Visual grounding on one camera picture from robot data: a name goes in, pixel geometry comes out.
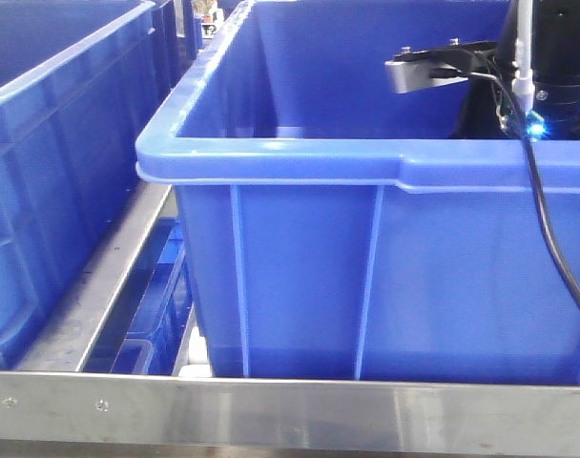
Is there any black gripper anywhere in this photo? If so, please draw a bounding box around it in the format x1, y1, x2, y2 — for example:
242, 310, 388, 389
450, 80, 580, 140

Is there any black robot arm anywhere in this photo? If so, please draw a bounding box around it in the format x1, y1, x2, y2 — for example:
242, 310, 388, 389
451, 1, 580, 140

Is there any large blue target crate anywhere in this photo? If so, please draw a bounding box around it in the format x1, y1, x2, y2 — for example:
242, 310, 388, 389
136, 1, 580, 385

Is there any blue neighbour crate left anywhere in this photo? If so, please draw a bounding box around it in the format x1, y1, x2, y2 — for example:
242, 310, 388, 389
0, 1, 177, 370

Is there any steel shelving rack near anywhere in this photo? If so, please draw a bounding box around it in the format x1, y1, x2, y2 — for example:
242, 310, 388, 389
0, 184, 580, 457

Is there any white cable connector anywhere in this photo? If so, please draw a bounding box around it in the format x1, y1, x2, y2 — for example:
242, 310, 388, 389
511, 0, 535, 115

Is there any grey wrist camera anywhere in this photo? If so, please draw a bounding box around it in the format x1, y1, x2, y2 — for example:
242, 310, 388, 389
384, 40, 497, 94

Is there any black cable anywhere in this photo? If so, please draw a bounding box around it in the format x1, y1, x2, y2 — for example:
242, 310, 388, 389
470, 50, 580, 335

